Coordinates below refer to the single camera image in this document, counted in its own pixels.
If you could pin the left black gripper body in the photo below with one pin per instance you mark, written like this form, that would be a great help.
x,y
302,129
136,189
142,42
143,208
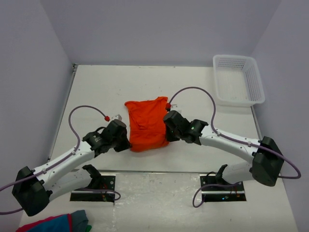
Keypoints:
x,y
122,141

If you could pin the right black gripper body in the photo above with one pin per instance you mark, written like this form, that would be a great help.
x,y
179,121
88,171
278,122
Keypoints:
x,y
169,130

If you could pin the orange t shirt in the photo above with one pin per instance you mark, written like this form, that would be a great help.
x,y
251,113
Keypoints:
x,y
147,129

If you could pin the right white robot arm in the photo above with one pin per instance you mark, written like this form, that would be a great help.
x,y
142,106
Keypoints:
x,y
259,163

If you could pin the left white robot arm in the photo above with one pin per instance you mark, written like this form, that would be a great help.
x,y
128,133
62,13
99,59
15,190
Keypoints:
x,y
36,188

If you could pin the white plastic basket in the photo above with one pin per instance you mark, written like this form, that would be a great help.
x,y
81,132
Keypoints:
x,y
237,81

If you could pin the grey folded t shirt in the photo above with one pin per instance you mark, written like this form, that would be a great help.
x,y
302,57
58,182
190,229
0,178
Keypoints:
x,y
79,221

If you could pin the green folded t shirt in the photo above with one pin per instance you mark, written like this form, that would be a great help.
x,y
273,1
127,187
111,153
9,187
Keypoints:
x,y
88,228

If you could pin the teal folded t shirt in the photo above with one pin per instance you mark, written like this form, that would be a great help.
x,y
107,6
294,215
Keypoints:
x,y
55,223

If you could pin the pink folded t shirt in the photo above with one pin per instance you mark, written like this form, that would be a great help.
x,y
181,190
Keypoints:
x,y
36,223

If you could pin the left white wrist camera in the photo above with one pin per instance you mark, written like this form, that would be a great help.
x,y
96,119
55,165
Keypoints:
x,y
117,117

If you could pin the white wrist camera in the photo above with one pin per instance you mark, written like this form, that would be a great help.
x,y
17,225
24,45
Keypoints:
x,y
174,107
117,117

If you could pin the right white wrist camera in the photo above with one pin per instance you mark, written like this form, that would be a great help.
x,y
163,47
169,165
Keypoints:
x,y
174,107

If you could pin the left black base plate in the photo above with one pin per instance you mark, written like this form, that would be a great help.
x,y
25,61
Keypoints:
x,y
101,191

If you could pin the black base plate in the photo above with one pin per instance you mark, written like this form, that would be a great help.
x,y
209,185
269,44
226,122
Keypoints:
x,y
217,194
101,191

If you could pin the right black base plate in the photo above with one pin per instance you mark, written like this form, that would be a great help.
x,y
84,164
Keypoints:
x,y
217,194

